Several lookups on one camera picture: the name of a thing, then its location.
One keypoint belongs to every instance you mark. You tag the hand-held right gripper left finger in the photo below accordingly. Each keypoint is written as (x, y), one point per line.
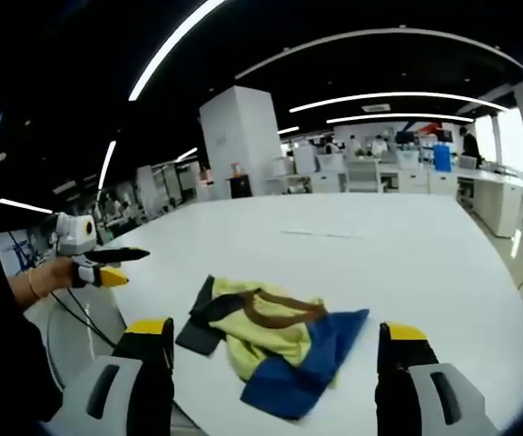
(121, 377)

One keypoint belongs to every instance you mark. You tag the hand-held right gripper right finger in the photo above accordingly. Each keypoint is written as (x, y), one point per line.
(418, 377)

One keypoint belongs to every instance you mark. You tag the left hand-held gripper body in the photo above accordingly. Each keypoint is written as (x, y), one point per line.
(73, 231)

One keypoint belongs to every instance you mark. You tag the yellow and blue garment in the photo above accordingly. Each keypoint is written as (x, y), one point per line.
(284, 345)

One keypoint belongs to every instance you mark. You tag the person's left hand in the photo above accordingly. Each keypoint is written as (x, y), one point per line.
(48, 279)

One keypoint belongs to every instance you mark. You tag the short ceiling light strip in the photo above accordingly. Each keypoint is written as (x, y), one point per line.
(25, 206)
(106, 164)

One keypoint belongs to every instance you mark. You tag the person's dark clothing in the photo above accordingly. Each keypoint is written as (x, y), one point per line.
(2, 354)

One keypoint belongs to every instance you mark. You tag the black cabinet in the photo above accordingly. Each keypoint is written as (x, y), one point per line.
(239, 186)

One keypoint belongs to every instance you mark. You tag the orange object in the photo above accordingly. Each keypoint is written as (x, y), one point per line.
(237, 169)

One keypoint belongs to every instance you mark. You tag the white square pillar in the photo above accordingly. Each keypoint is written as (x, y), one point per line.
(239, 143)

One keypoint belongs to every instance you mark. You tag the white long desk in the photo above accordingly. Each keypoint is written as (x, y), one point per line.
(493, 200)

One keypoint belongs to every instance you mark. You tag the long ceiling light strip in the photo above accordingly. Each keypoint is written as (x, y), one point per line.
(400, 118)
(397, 99)
(170, 50)

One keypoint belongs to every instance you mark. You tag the white chair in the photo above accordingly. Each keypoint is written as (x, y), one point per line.
(362, 177)

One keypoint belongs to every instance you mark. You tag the blue container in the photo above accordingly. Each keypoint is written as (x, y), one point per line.
(443, 157)

